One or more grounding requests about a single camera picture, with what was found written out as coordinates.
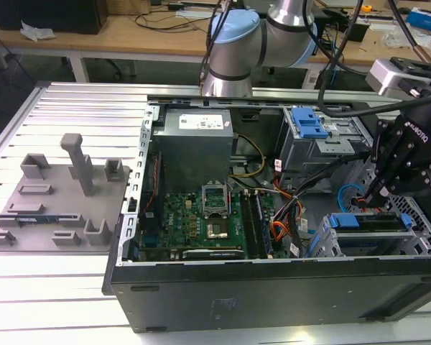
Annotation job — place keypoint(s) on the small black box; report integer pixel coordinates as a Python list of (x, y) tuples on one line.
[(357, 30)]

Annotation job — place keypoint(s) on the CPU socket with metal frame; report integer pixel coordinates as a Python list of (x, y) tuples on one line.
[(215, 205)]

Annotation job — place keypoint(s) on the square motherboard chip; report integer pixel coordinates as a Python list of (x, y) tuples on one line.
[(217, 230)]

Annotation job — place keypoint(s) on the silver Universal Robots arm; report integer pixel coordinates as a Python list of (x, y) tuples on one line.
[(233, 46)]

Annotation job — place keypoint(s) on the gray power supply unit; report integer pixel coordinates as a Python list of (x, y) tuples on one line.
[(194, 151)]

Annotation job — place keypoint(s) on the black PC case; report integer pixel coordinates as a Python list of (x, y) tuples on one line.
[(273, 298)]

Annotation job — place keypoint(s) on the white crumpled paper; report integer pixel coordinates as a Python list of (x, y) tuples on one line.
[(36, 32)]

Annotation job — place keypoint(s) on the green motherboard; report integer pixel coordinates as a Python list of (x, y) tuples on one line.
[(179, 215)]

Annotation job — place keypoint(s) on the large black box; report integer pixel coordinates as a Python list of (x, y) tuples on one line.
[(50, 14)]

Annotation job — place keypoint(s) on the gray parts rack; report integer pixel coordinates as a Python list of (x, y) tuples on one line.
[(57, 215)]

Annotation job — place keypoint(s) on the silver optical drive cage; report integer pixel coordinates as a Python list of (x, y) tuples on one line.
[(309, 151)]

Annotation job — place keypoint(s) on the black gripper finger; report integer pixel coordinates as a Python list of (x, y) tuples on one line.
[(389, 151), (418, 181)]

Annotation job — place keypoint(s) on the hard disk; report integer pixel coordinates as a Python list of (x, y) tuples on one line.
[(345, 221)]

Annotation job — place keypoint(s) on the wooden desk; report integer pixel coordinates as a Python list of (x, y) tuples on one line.
[(129, 39)]

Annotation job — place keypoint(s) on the blue plastic drive latch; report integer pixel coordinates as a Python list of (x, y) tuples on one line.
[(309, 124)]

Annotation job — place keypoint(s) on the blue cardboard box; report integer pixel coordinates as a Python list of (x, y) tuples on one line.
[(425, 18)]

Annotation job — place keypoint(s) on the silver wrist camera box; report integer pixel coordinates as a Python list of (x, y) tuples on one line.
[(384, 77)]

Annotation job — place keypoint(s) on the black graphics card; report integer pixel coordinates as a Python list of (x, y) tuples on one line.
[(215, 254)]

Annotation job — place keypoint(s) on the green RAM stick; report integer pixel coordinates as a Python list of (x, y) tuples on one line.
[(39, 218)]

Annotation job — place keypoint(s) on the silver disk bay cage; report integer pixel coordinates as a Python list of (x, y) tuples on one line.
[(422, 215)]

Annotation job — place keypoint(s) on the black RAM stick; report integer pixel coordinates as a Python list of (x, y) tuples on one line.
[(262, 223)]

